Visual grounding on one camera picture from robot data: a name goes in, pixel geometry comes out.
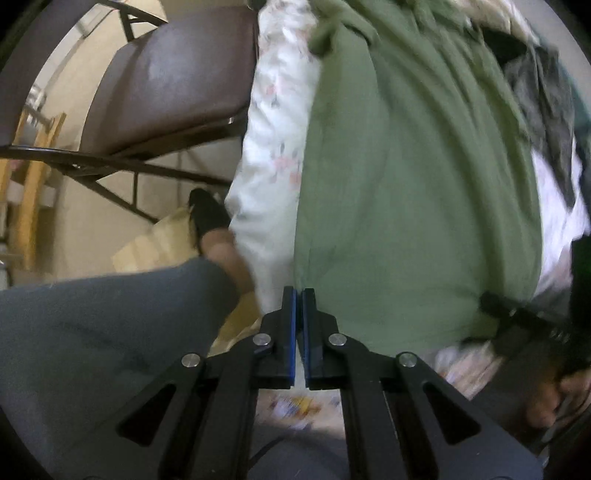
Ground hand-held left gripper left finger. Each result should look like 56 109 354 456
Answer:
51 286 297 480

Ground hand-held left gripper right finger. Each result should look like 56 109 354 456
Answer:
302 287 543 480

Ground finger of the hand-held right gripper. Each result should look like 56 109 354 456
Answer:
479 292 573 357

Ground green pants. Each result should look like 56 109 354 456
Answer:
293 0 543 356

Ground person's right hand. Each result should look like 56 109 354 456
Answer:
526 368 591 428

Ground colourful printed paper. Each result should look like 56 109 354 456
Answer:
270 394 342 430

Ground person's foot in black shoe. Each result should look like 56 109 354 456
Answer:
188 187 257 296

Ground white floral bed sheet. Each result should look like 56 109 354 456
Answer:
224 0 591 400

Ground person's grey trousers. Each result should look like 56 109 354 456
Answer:
0 258 555 480

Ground camouflage garment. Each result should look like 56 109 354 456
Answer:
503 41 578 208

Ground black garment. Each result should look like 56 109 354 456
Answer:
480 25 532 65

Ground brown padded chair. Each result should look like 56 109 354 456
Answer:
0 0 259 227

